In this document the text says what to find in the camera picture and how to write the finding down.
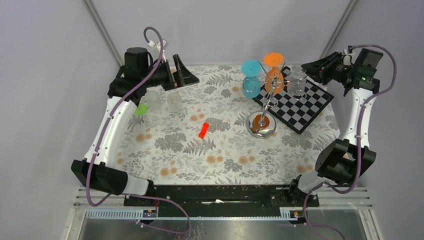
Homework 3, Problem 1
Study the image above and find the blue wine glass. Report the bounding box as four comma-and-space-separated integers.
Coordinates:
241, 60, 262, 99

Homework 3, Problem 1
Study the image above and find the floral tablecloth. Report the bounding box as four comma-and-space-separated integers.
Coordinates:
114, 65, 340, 185

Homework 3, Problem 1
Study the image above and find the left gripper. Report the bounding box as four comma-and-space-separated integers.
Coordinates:
141, 54, 199, 91

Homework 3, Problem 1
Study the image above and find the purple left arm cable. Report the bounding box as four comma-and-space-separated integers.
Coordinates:
85, 26, 193, 235

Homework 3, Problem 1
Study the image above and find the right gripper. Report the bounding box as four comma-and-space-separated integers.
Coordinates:
300, 51, 355, 86

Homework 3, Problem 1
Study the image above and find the small red block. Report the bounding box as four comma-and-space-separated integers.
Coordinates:
198, 122, 210, 139

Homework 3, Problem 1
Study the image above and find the green wine glass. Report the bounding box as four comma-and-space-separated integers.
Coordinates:
134, 104, 149, 117

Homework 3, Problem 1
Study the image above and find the orange wine glass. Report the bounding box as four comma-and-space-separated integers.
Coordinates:
263, 52, 285, 95

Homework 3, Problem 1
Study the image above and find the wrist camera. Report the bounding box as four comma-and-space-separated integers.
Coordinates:
147, 39, 168, 61
342, 45, 356, 66

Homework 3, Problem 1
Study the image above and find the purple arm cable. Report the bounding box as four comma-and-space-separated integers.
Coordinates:
302, 44, 398, 240
85, 26, 193, 235

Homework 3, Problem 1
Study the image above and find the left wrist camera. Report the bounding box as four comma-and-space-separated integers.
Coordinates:
147, 39, 168, 61

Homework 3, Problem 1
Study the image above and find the clear wine glass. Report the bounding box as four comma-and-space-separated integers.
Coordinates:
166, 92, 183, 112
145, 90, 162, 110
286, 64, 307, 100

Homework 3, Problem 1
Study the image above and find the black white checkerboard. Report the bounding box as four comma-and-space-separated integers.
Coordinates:
252, 66, 334, 134

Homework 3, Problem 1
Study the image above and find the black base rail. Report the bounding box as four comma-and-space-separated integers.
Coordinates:
123, 184, 306, 218

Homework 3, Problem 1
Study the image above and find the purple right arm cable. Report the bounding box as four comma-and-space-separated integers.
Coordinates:
302, 44, 398, 240

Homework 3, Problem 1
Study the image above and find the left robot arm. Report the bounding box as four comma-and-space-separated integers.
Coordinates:
71, 47, 200, 206

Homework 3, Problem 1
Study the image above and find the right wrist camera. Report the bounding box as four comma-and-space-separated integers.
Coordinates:
342, 45, 356, 66

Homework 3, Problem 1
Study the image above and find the chrome wine glass rack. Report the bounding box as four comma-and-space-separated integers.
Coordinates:
245, 62, 291, 139

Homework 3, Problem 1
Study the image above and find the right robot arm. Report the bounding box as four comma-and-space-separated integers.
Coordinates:
286, 46, 384, 206

